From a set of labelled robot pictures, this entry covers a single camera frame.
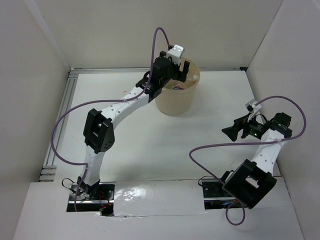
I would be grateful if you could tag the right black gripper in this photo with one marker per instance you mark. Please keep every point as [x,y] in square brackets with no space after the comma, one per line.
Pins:
[232,131]

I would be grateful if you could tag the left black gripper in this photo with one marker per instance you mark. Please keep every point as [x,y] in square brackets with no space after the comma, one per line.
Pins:
[180,76]

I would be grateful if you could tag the blue label clear bottle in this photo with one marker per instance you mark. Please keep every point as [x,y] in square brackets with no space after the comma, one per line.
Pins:
[178,87]

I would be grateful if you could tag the clear bottle white cap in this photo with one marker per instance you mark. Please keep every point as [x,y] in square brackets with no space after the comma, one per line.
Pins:
[193,78]

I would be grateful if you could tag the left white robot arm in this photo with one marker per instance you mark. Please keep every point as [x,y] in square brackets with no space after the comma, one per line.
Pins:
[99,127]

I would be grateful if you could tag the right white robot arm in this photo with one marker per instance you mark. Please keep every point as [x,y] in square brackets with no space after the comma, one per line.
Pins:
[253,179]

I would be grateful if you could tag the beige round plastic bin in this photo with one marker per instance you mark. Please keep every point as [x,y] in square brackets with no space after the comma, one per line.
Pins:
[175,102]

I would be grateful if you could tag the white taped cover sheet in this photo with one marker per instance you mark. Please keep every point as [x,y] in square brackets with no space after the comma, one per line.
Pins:
[158,198]

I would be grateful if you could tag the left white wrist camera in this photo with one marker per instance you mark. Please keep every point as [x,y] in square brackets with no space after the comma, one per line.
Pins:
[175,53]

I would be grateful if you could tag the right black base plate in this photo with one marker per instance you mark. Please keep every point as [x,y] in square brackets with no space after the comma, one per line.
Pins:
[214,196]

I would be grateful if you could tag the left metal base mount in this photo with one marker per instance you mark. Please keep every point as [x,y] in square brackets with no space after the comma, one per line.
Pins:
[102,202]

